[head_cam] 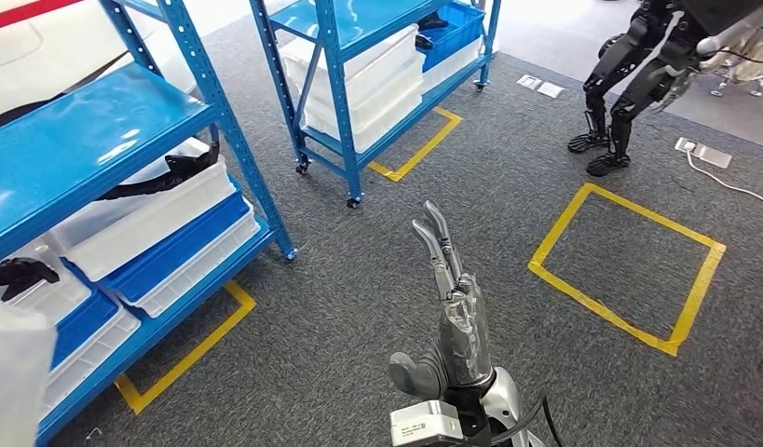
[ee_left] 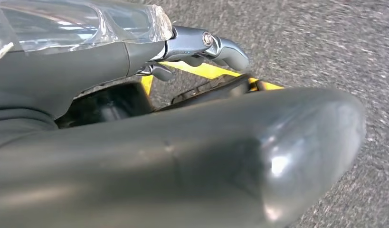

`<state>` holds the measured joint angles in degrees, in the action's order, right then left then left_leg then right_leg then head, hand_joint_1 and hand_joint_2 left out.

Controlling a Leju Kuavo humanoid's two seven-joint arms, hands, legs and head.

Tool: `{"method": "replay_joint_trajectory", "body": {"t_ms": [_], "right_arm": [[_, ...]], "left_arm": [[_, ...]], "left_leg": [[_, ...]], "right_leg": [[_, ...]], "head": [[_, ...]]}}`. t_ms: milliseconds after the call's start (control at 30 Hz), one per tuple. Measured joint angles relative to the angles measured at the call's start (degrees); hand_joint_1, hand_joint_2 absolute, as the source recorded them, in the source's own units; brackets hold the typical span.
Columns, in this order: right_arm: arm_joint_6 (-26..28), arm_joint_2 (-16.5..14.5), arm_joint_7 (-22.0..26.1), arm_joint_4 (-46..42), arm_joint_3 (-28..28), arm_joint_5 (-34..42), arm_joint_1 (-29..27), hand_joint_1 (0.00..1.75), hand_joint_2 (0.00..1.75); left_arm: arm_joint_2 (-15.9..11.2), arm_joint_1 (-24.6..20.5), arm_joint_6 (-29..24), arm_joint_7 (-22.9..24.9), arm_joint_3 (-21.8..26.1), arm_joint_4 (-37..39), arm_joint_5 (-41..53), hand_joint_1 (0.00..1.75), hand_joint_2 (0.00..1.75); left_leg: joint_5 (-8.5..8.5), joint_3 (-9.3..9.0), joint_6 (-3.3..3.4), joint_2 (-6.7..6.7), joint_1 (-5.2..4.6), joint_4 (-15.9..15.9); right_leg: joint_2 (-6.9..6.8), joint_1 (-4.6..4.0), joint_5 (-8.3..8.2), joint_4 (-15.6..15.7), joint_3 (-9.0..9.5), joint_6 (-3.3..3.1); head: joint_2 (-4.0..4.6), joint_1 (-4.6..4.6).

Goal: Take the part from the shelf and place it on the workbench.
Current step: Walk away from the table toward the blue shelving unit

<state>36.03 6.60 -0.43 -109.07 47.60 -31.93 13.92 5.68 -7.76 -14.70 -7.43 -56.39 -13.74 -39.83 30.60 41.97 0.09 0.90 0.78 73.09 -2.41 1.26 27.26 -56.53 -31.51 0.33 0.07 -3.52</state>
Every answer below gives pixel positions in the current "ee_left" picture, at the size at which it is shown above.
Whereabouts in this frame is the yellow floor tape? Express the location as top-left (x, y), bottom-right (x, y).
top-left (141, 60), bottom-right (285, 96)

